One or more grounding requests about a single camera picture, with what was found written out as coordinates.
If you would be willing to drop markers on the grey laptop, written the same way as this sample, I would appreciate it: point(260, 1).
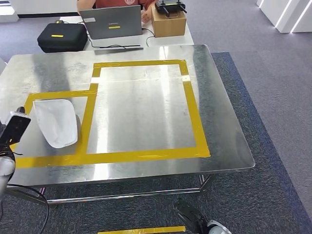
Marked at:
point(109, 22)

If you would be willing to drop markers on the stainless steel workbench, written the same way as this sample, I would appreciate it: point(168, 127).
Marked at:
point(146, 113)

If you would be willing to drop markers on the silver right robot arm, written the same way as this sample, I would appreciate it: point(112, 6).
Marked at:
point(217, 227)

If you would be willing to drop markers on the black zip case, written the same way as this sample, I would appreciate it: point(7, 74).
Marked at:
point(63, 38)

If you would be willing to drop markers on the white curved plastic part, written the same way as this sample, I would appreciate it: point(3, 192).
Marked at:
point(56, 122)

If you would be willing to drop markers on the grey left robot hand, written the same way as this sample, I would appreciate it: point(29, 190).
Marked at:
point(20, 110)

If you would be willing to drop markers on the person's hand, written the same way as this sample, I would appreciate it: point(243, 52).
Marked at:
point(146, 16)

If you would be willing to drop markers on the person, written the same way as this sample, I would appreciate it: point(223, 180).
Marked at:
point(109, 3)

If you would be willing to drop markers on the brown cardboard box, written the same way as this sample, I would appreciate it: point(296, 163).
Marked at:
point(168, 25)

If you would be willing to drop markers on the black remote controller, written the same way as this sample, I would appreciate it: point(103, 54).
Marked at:
point(171, 5)

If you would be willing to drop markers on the white angular plinth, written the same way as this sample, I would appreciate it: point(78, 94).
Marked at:
point(277, 16)

